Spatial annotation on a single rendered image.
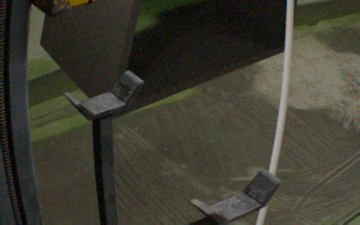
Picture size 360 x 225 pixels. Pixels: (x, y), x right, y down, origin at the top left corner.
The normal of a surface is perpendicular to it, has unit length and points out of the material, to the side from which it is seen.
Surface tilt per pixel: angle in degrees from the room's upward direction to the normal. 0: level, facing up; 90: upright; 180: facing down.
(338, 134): 0
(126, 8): 90
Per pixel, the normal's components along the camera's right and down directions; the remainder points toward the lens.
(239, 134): 0.04, -0.87
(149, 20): 0.18, -0.77
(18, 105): 0.59, 0.43
